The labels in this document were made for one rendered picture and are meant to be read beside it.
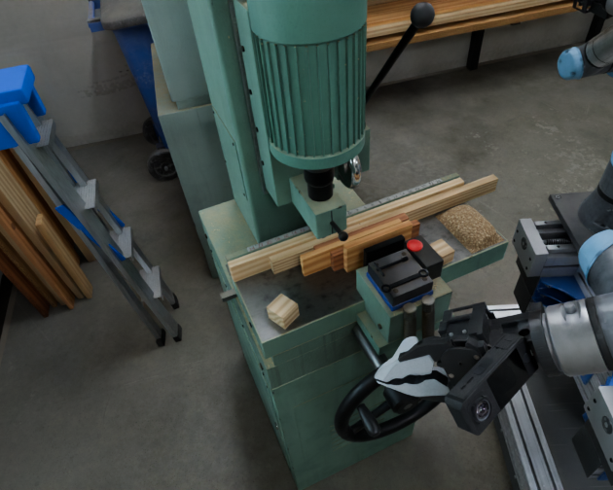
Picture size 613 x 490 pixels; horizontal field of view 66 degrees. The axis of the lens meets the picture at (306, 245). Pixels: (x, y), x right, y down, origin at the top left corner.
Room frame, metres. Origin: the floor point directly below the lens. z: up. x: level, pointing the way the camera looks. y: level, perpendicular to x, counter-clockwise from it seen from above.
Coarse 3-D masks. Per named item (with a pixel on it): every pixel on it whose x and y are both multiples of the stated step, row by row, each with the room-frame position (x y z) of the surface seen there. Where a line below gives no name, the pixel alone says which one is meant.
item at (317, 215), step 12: (300, 180) 0.80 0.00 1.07; (300, 192) 0.76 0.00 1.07; (336, 192) 0.75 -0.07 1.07; (300, 204) 0.76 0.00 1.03; (312, 204) 0.72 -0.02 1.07; (324, 204) 0.71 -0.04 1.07; (336, 204) 0.71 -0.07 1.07; (312, 216) 0.70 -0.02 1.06; (324, 216) 0.69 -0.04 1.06; (336, 216) 0.70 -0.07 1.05; (312, 228) 0.70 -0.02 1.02; (324, 228) 0.69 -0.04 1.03
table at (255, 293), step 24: (432, 216) 0.82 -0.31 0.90; (432, 240) 0.74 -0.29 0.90; (456, 240) 0.74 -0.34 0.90; (504, 240) 0.72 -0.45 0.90; (456, 264) 0.67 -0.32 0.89; (480, 264) 0.69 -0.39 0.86; (240, 288) 0.66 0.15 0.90; (264, 288) 0.66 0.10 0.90; (288, 288) 0.65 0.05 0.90; (312, 288) 0.64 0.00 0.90; (336, 288) 0.63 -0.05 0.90; (264, 312) 0.59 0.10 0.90; (312, 312) 0.58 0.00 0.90; (336, 312) 0.57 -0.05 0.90; (360, 312) 0.59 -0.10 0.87; (264, 336) 0.53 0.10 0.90; (288, 336) 0.53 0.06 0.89; (312, 336) 0.55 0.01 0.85
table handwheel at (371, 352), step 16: (368, 352) 0.52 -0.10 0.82; (368, 384) 0.39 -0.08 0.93; (352, 400) 0.38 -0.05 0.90; (400, 400) 0.40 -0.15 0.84; (416, 400) 0.41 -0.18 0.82; (336, 416) 0.38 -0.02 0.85; (400, 416) 0.43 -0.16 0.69; (416, 416) 0.43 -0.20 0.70; (352, 432) 0.38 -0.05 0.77; (384, 432) 0.40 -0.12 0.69
